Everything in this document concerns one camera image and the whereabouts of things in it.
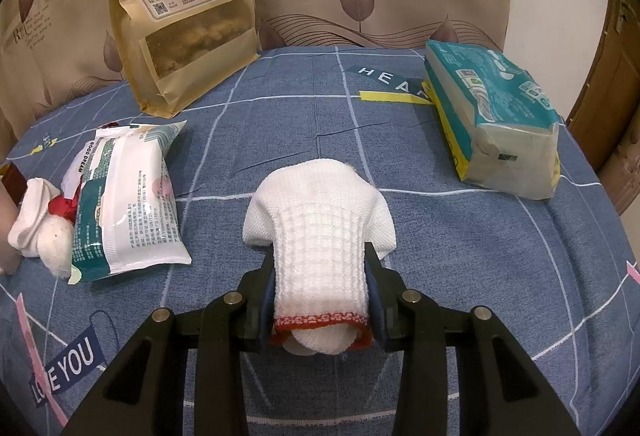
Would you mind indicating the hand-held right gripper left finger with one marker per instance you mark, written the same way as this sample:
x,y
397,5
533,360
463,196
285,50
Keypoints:
x,y
267,311

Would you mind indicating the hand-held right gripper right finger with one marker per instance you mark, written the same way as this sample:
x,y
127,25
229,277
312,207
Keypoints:
x,y
377,311

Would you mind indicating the white knitted sock red trim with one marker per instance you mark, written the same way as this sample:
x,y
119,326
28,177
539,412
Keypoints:
x,y
320,241
55,241

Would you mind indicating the plain white sock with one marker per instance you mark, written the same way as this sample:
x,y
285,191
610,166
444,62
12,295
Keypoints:
x,y
30,216

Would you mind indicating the white green plastic packet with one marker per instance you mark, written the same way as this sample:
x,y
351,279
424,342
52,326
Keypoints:
x,y
135,216

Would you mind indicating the teal tissue pack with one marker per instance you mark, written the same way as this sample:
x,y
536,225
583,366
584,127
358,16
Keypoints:
x,y
500,150

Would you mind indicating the kraft paper snack bag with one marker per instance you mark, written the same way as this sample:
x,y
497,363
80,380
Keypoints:
x,y
190,80

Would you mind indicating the pink cup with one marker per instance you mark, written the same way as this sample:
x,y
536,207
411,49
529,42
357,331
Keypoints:
x,y
6,236

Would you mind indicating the wooden door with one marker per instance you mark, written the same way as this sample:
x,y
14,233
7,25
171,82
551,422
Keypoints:
x,y
615,115

